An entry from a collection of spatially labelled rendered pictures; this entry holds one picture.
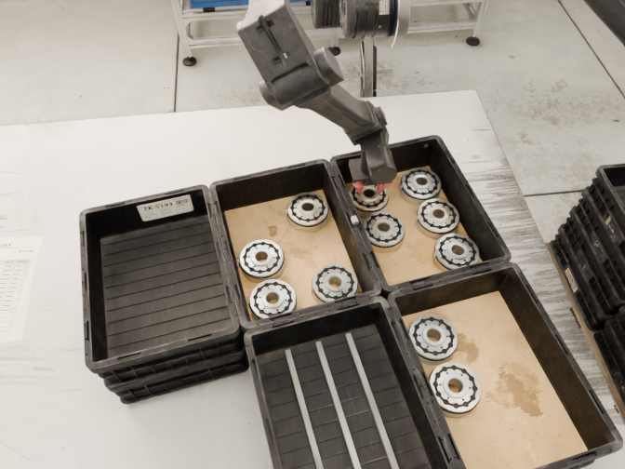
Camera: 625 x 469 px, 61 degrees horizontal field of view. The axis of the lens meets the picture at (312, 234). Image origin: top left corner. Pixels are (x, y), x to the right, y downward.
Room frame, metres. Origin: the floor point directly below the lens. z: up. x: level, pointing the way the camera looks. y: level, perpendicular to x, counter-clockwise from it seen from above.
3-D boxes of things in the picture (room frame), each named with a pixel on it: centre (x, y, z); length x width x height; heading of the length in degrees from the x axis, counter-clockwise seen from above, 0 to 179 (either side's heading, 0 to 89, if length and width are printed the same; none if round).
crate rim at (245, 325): (0.67, 0.05, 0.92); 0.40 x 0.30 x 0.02; 16
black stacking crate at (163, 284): (0.59, 0.34, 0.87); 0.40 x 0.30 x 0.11; 16
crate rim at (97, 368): (0.59, 0.34, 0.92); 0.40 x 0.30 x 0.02; 16
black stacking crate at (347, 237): (0.67, 0.05, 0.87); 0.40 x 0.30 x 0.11; 16
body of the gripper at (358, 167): (0.84, -0.14, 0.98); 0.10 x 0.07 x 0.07; 99
